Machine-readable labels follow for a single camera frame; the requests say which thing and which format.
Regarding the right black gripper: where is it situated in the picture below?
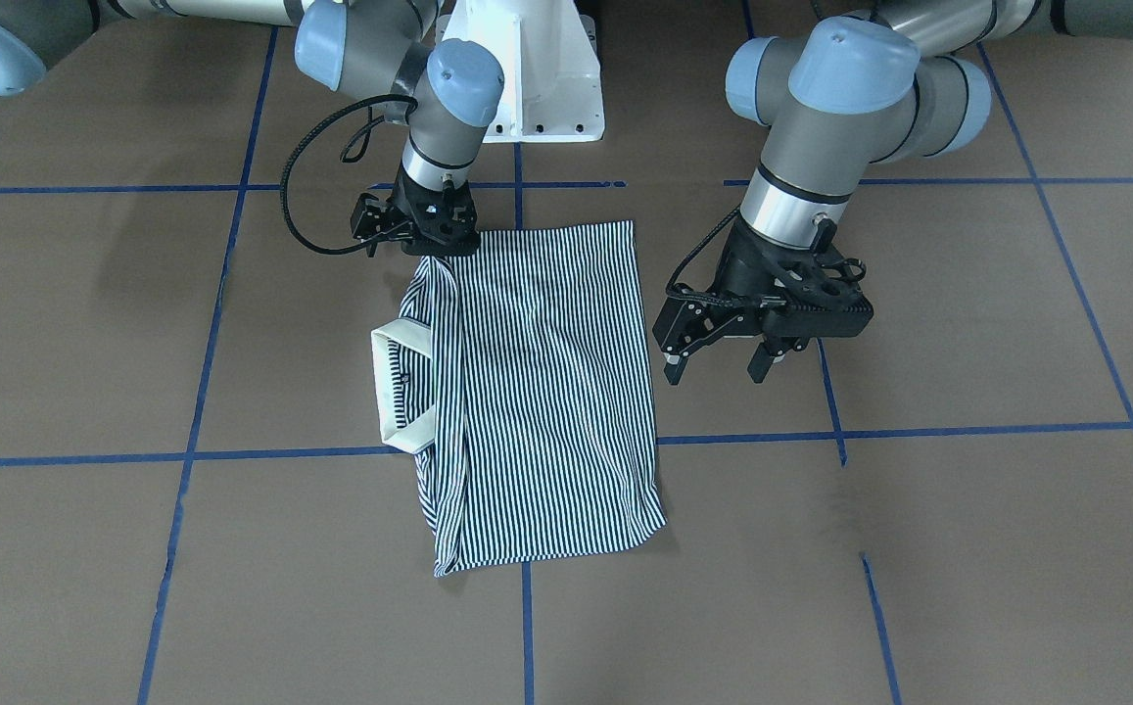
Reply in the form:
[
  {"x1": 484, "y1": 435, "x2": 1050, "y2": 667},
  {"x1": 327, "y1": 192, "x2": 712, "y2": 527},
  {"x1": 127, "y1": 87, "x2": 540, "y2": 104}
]
[{"x1": 350, "y1": 175, "x2": 482, "y2": 258}]

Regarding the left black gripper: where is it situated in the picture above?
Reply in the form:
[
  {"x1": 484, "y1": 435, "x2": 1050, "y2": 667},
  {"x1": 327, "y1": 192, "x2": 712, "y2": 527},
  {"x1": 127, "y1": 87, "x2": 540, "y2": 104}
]
[{"x1": 651, "y1": 213, "x2": 874, "y2": 385}]

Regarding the navy white striped polo shirt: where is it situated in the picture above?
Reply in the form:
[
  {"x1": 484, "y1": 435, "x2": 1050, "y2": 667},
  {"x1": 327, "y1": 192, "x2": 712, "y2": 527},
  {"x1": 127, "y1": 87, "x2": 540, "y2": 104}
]
[{"x1": 370, "y1": 220, "x2": 665, "y2": 579}]

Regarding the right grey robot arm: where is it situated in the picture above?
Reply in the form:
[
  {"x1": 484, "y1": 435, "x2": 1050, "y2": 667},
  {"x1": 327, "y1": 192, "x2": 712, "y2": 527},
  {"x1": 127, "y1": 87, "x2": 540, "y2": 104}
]
[{"x1": 0, "y1": 1, "x2": 504, "y2": 258}]

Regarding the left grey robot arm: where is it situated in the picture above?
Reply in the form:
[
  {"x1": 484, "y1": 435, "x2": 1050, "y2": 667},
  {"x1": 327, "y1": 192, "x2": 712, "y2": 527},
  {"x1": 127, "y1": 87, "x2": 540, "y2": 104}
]
[{"x1": 651, "y1": 1, "x2": 1133, "y2": 385}]

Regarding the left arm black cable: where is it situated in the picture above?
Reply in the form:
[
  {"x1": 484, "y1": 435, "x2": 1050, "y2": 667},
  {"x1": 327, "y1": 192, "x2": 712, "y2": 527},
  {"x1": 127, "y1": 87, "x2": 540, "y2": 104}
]
[{"x1": 666, "y1": 206, "x2": 753, "y2": 295}]

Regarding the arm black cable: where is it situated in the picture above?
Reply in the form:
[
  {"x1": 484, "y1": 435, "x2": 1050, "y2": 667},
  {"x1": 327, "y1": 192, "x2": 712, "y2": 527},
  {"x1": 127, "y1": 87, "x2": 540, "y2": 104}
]
[
  {"x1": 279, "y1": 93, "x2": 420, "y2": 258},
  {"x1": 666, "y1": 206, "x2": 753, "y2": 295}
]

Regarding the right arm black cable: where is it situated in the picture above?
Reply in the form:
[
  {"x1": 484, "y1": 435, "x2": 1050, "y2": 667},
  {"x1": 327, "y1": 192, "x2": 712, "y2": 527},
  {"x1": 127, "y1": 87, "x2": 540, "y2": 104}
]
[{"x1": 279, "y1": 93, "x2": 420, "y2": 258}]

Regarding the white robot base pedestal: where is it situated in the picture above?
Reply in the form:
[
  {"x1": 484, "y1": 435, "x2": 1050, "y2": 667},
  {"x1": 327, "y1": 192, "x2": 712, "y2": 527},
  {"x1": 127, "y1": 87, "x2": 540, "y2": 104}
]
[{"x1": 435, "y1": 1, "x2": 606, "y2": 144}]

